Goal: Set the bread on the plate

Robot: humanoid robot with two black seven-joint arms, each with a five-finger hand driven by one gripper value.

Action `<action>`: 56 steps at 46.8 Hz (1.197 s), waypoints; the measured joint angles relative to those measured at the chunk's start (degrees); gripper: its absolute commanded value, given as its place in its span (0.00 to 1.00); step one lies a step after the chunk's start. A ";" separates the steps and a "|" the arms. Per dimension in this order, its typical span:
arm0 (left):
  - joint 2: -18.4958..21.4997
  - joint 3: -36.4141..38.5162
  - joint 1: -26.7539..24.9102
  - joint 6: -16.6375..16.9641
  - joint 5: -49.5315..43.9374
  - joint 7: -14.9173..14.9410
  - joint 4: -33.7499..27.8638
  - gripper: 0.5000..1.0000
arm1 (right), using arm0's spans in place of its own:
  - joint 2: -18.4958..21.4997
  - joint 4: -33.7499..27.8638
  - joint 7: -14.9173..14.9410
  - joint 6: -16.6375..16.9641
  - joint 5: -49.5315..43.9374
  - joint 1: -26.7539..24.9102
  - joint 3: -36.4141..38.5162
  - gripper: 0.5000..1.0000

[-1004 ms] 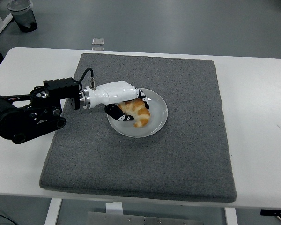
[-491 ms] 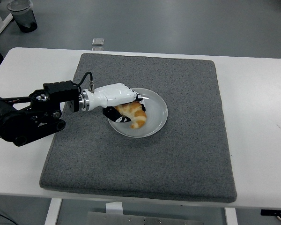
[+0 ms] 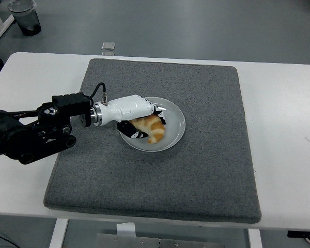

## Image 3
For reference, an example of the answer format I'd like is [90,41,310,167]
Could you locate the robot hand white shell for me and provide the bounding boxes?
[98,95,167,140]

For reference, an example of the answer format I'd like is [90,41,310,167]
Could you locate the croissant bread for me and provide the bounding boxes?
[129,115,166,145]

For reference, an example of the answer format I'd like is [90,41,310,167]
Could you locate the white round plate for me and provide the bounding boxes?
[118,97,186,152]

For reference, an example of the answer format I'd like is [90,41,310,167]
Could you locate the grey felt mat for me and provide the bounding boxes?
[43,58,262,224]

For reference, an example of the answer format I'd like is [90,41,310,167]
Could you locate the black trash bin with bag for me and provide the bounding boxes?
[7,0,42,36]

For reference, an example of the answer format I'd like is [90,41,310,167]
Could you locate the white table leg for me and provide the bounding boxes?
[247,228,263,248]
[48,219,69,248]

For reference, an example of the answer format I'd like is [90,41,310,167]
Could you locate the black bar under table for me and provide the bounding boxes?
[287,230,310,239]

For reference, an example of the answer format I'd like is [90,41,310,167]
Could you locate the black floor cable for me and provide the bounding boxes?
[0,231,19,248]

